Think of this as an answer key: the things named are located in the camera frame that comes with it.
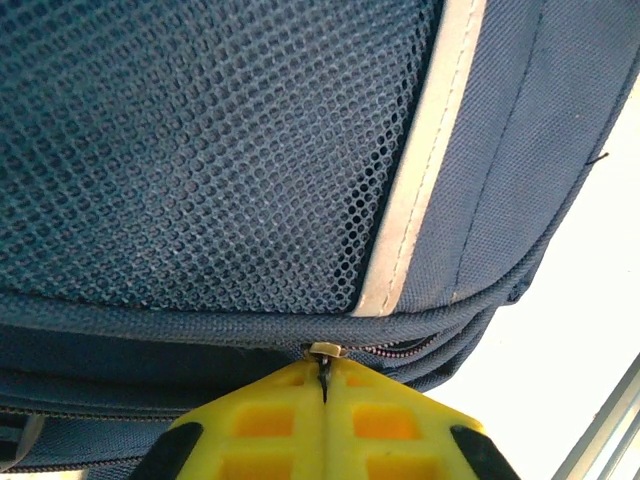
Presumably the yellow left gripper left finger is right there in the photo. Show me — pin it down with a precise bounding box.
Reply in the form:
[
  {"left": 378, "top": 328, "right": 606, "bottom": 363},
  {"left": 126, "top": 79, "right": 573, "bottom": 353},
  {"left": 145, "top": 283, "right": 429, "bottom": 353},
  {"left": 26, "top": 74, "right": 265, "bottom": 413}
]
[{"left": 127, "top": 358, "right": 327, "bottom": 480}]

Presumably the navy blue backpack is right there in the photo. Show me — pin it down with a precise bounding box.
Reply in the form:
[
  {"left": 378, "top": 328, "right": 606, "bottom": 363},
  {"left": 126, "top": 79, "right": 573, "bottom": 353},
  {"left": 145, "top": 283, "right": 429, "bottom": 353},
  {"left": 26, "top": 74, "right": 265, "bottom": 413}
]
[{"left": 0, "top": 0, "right": 640, "bottom": 474}]

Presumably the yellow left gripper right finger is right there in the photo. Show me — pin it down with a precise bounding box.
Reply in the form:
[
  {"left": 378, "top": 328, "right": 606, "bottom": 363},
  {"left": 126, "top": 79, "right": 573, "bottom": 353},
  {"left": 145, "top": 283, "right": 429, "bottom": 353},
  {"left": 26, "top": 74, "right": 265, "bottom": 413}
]
[{"left": 323, "top": 355, "right": 524, "bottom": 480}]

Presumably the aluminium frame rail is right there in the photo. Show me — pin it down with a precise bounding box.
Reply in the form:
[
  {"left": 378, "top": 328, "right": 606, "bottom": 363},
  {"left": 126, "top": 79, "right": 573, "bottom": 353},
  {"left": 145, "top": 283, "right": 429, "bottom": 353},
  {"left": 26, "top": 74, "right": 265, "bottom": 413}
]
[{"left": 552, "top": 352, "right": 640, "bottom": 480}]

